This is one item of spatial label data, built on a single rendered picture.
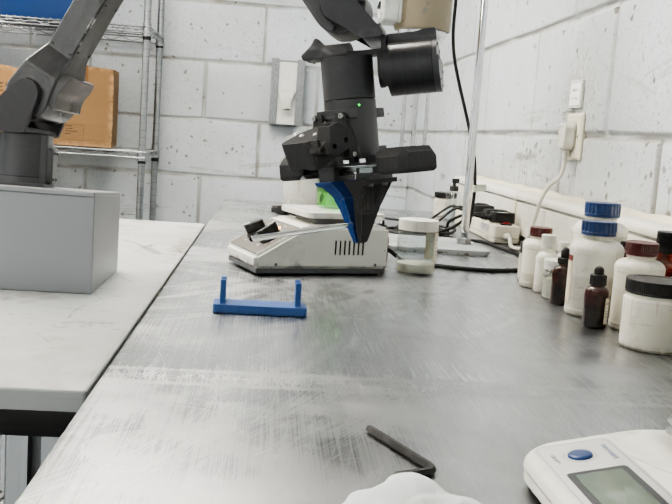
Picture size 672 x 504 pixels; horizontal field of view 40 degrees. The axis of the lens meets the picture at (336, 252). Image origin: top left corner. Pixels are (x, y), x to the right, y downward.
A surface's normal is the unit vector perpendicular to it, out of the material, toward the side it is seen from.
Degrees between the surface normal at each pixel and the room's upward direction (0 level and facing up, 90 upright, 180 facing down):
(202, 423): 0
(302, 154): 113
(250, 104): 90
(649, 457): 11
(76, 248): 90
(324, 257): 90
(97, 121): 89
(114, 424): 0
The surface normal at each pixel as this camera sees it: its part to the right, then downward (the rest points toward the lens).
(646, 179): -0.99, -0.06
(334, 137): 0.71, 0.01
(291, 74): 0.07, 0.13
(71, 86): 0.71, 0.69
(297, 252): 0.40, 0.14
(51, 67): 0.11, -0.38
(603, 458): -0.12, -0.98
